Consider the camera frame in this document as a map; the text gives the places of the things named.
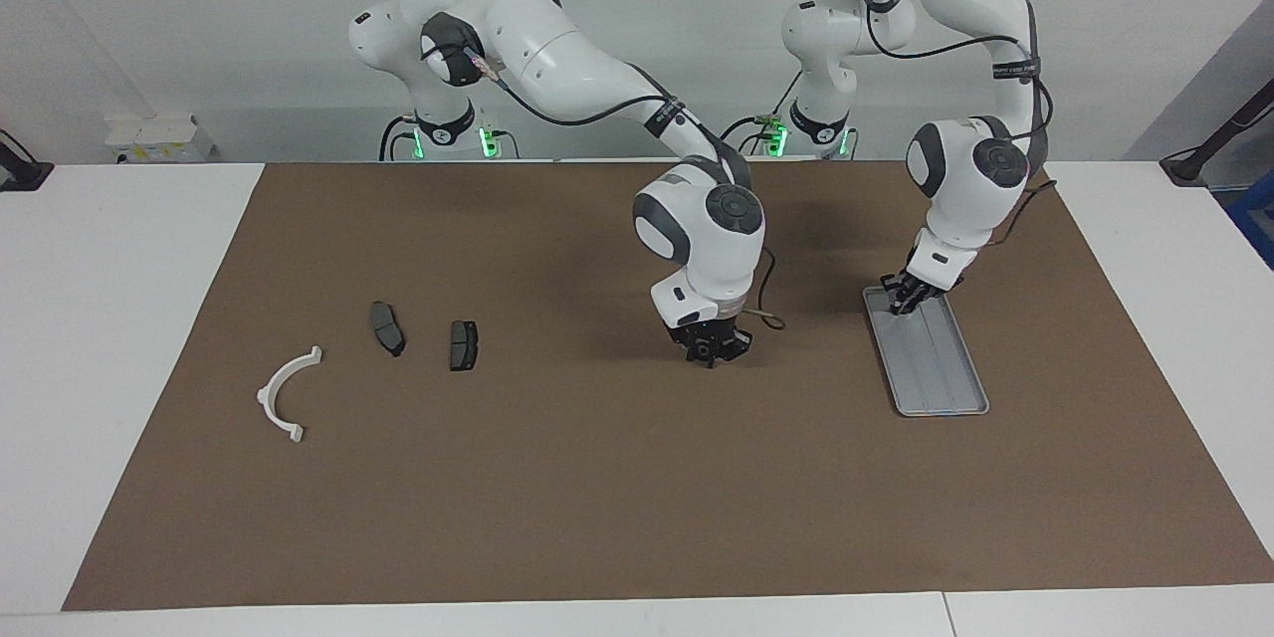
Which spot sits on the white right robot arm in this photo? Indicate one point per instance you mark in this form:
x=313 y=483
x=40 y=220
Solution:
x=557 y=60

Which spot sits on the white curved plastic bracket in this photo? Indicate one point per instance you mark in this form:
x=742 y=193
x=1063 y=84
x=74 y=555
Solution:
x=265 y=396

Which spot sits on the white power strip box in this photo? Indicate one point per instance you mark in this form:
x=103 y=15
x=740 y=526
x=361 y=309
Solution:
x=159 y=139

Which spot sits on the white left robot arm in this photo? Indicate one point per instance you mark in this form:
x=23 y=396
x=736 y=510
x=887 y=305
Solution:
x=965 y=179

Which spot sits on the blue crate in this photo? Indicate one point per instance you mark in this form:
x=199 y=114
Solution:
x=1259 y=219

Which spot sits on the short grey brake pad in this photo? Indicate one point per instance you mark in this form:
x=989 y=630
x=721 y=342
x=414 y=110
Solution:
x=464 y=346

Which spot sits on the silver metal tray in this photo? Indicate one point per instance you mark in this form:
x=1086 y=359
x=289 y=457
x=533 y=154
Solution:
x=941 y=368

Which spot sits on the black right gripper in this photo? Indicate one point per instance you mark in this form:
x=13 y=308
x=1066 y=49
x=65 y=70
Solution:
x=707 y=326

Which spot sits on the black clamp mount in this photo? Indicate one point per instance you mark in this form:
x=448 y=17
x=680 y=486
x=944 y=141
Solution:
x=25 y=174

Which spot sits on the long grey brake pad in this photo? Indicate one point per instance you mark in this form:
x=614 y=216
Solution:
x=387 y=330

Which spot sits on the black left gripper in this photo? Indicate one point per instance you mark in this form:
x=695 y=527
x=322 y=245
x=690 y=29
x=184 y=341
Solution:
x=926 y=287

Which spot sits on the black angled stand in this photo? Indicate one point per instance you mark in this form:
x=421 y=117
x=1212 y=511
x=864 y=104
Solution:
x=1189 y=164

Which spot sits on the brown table mat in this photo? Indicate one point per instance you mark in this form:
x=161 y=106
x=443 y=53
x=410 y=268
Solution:
x=597 y=478

